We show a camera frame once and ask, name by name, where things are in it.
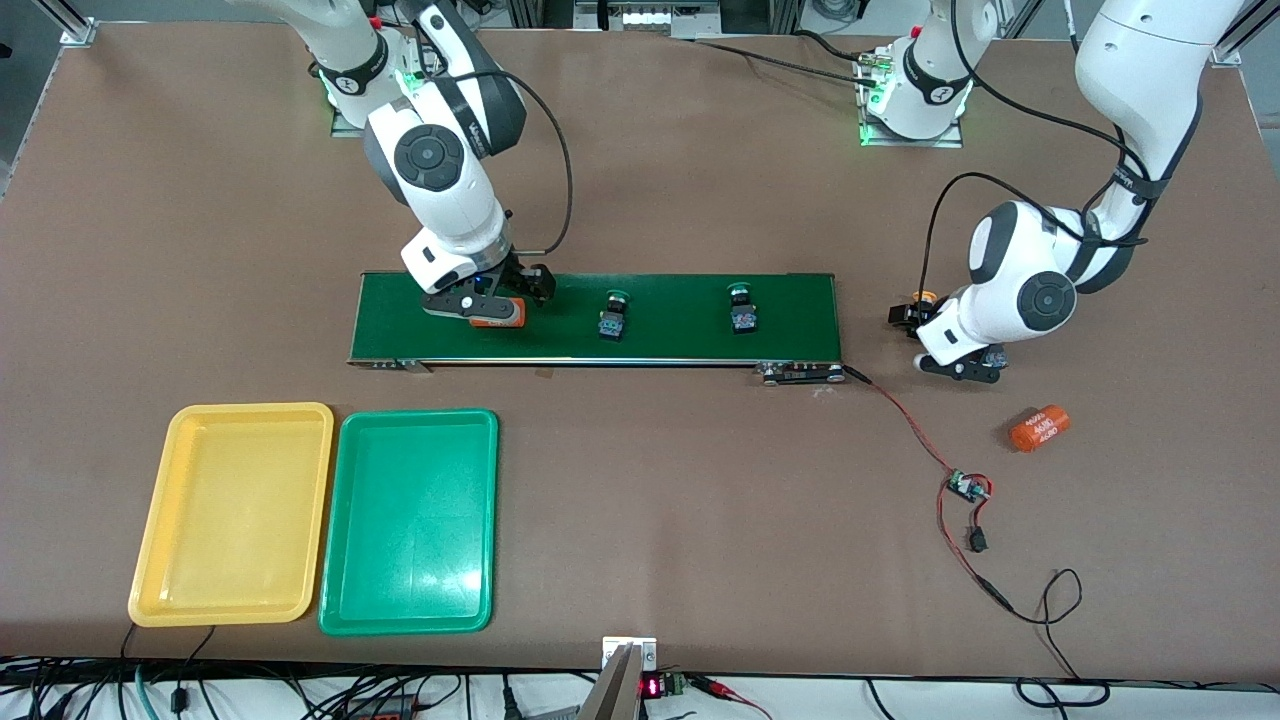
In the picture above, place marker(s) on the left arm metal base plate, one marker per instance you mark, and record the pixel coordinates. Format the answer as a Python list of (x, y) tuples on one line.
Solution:
[(910, 143)]

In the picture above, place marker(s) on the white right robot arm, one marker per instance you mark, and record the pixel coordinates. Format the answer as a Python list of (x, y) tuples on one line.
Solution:
[(440, 170)]

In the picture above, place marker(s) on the aluminium frame post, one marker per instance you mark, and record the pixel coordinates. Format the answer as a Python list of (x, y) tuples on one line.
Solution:
[(78, 32), (1228, 52)]

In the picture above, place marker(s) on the silver camera mount bracket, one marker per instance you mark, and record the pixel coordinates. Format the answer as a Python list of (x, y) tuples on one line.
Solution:
[(615, 690)]

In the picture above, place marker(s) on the orange cylinder white print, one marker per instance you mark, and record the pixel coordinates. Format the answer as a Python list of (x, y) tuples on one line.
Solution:
[(1040, 428), (498, 324)]

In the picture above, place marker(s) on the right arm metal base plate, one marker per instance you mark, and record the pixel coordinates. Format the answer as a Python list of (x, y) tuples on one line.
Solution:
[(342, 128)]

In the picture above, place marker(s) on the green conveyor belt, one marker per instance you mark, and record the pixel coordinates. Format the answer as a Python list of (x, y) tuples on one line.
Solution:
[(680, 320)]

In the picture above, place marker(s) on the green plastic tray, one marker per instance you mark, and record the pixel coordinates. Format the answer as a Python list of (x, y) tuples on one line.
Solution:
[(410, 520)]

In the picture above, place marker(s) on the yellow plastic tray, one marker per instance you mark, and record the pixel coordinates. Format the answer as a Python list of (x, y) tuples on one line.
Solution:
[(230, 520)]

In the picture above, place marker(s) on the red digit display module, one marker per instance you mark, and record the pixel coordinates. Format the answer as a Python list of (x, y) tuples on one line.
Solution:
[(652, 686)]

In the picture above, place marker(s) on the small green circuit board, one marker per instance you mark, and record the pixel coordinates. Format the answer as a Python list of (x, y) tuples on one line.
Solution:
[(966, 486)]

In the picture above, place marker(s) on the small black inline switch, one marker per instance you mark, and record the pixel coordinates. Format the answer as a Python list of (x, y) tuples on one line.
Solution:
[(977, 541)]

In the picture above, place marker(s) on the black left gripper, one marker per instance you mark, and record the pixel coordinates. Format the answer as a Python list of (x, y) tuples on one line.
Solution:
[(908, 314)]

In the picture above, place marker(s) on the green push button switch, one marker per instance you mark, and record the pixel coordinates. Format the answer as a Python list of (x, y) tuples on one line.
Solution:
[(612, 326), (743, 319)]

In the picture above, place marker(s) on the silver device with lights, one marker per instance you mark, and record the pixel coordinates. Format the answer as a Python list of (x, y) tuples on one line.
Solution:
[(650, 18)]

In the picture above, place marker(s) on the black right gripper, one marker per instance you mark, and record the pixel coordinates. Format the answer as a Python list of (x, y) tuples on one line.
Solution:
[(527, 281)]

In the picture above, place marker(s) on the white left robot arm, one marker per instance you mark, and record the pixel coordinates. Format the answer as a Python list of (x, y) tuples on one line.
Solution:
[(1040, 290)]

